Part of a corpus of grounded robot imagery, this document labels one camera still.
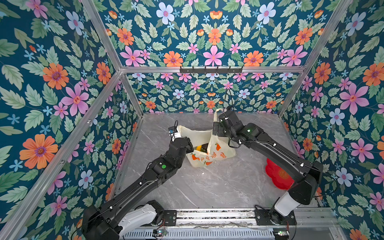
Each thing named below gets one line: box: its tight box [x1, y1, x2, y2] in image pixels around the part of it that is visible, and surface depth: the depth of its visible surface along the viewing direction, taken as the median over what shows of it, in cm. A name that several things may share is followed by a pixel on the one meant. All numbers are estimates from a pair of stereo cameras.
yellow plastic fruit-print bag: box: [178, 108, 237, 168], surface depth 83 cm
